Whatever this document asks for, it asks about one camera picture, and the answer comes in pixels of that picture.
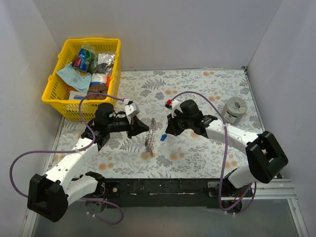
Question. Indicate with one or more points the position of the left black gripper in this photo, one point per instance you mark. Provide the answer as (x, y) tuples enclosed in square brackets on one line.
[(132, 126)]

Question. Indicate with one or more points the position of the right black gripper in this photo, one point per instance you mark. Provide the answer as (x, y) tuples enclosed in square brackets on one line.
[(176, 125)]

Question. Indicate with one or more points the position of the blue tag key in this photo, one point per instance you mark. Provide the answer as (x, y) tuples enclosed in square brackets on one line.
[(163, 137)]

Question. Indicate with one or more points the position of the metal disc keyring holder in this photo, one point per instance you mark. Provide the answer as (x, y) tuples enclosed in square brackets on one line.
[(150, 136)]

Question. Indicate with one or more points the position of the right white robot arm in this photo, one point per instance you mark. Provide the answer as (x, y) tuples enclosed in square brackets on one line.
[(264, 154)]

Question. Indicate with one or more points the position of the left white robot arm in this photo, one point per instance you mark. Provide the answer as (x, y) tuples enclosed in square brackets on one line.
[(50, 194)]

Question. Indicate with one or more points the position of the grey paper wrapped roll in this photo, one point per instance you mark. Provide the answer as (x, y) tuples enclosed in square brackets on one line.
[(234, 110)]

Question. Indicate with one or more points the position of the floral table mat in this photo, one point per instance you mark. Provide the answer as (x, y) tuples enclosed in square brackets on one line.
[(185, 156)]

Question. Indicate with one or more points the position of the light blue paper pouch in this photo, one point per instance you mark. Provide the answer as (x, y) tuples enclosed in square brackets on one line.
[(75, 78)]

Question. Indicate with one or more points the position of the white blue box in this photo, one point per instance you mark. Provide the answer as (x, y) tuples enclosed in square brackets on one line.
[(75, 95)]

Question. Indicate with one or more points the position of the silver foil bag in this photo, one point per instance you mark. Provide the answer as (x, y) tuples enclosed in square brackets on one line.
[(105, 63)]

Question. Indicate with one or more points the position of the red blue snack pack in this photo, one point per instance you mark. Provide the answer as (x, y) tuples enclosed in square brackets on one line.
[(81, 64)]

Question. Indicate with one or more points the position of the yellow plastic basket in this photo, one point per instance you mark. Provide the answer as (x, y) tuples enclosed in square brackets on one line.
[(57, 92)]

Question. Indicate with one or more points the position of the green snack packet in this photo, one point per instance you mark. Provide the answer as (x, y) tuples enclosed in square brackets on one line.
[(87, 51)]

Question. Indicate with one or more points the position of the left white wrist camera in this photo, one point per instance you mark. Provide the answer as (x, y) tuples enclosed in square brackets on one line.
[(131, 109)]

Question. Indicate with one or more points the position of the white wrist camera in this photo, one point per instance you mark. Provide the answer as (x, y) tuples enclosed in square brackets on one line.
[(174, 106), (131, 109)]

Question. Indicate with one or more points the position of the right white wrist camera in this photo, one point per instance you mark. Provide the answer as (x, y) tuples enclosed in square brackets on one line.
[(174, 106)]

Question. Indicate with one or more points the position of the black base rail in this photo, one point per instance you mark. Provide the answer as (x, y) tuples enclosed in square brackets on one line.
[(150, 192)]

